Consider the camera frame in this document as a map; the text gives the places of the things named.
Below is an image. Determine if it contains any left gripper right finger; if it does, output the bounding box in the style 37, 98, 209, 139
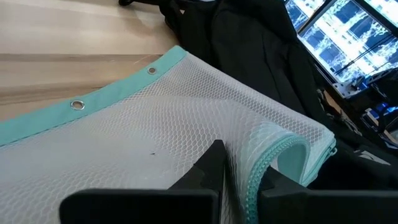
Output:
257, 166, 398, 224

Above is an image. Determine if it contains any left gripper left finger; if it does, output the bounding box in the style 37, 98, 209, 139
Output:
58, 139, 226, 224

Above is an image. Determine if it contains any teal mesh zipper pouch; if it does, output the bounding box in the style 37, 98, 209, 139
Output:
0, 45, 338, 224

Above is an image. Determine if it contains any black backpack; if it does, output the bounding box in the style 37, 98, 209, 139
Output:
118, 0, 398, 190

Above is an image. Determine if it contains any black metal table frame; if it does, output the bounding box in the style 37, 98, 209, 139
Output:
284, 0, 398, 100

